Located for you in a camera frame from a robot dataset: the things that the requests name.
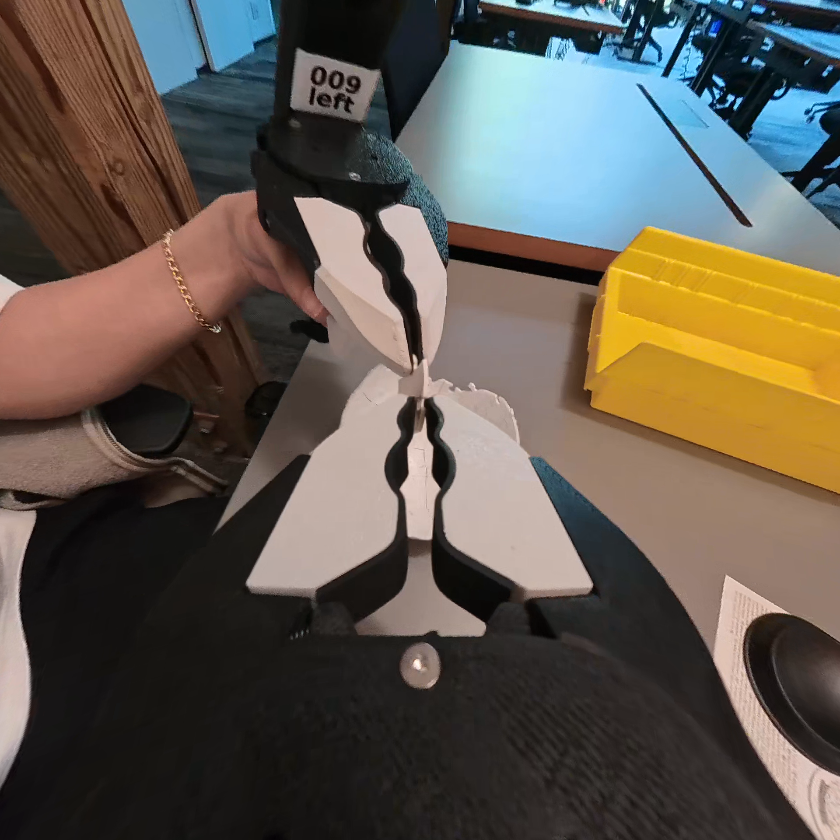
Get wooden post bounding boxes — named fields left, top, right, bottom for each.
left=0, top=0, right=266, bottom=454

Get black round bowl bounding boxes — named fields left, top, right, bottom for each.
left=743, top=613, right=840, bottom=775

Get black office chair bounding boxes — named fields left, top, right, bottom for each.
left=381, top=0, right=460, bottom=142

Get gold chain bracelet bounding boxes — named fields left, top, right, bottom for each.
left=161, top=230, right=223, bottom=334

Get wood top office desk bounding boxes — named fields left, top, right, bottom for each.
left=478, top=0, right=627, bottom=56

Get white puzzle ball shell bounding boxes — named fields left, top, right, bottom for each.
left=341, top=357, right=521, bottom=542

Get dark office desk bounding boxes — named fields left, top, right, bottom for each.
left=728, top=16, right=840, bottom=142

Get person's left hand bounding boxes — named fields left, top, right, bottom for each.
left=190, top=190, right=329, bottom=326

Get person's white shirt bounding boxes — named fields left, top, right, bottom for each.
left=0, top=272, right=34, bottom=788

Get black chair armrest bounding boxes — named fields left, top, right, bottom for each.
left=98, top=384, right=194, bottom=459

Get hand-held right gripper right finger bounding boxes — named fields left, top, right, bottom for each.
left=425, top=397, right=595, bottom=622

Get grey office desk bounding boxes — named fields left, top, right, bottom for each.
left=394, top=42, right=840, bottom=273

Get printed paper sheet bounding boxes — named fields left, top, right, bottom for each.
left=712, top=575, right=840, bottom=840

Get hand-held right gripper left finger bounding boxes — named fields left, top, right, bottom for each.
left=246, top=394, right=414, bottom=621

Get yellow plastic bin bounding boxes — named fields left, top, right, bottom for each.
left=584, top=226, right=840, bottom=494

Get grey zip jacket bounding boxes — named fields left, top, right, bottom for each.
left=0, top=406, right=229, bottom=509

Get person's left forearm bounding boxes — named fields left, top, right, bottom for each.
left=0, top=220, right=217, bottom=421

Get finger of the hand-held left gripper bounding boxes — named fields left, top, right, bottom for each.
left=294, top=196, right=422, bottom=370
left=377, top=203, right=449, bottom=370

